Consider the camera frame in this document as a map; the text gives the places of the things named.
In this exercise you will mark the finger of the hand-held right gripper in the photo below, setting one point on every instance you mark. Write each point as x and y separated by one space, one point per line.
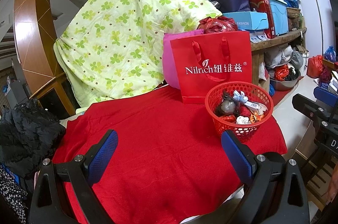
323 94
309 110

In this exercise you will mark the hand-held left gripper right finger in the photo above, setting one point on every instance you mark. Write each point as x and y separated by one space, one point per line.
237 154

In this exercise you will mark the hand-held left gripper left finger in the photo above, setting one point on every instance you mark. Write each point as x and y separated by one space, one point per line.
103 155

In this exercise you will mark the red plastic mesh basket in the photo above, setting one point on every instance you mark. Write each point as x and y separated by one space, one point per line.
237 132

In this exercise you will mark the white paper ball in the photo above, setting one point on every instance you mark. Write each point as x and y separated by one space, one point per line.
243 120

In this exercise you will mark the red foil wrapper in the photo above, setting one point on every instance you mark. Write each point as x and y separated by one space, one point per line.
227 118

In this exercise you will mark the white blue wrapper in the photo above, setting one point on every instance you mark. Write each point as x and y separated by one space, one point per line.
240 96

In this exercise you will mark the person's right hand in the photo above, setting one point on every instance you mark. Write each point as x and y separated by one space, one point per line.
334 189

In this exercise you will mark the metal basin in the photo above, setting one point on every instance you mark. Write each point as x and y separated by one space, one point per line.
282 85

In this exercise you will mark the blue plastic bag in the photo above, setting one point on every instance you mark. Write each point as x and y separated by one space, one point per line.
330 53

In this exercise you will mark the red and black plastic bag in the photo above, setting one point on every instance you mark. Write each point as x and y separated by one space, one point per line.
281 72

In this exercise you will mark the wooden chair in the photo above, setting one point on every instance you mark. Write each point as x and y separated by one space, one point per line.
311 187

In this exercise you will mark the red fleece blanket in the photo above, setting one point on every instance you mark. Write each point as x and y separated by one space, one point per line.
158 147

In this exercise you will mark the white plastic bag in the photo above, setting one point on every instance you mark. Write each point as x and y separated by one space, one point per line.
280 54

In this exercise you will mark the wooden shelf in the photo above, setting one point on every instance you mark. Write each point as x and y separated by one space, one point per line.
277 40

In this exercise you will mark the dark wooden framed panel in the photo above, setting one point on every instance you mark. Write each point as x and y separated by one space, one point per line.
52 94

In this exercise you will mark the black puffer jacket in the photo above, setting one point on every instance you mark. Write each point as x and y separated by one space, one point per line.
26 134

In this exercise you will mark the blue storage bin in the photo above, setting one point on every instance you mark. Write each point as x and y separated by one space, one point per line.
278 15

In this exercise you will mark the red paper gift bag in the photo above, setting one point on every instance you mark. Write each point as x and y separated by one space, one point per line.
237 46

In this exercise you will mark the black white floral garment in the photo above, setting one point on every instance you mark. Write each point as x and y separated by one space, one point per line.
10 195

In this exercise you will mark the blue shoe box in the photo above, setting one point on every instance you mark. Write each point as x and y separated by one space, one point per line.
248 20

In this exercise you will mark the pink pillow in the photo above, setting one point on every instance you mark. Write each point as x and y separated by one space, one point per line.
171 68

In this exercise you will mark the green clover print quilt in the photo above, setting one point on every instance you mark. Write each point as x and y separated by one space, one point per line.
118 41

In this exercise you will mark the wooden pillar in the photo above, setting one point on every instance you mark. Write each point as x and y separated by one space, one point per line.
31 15

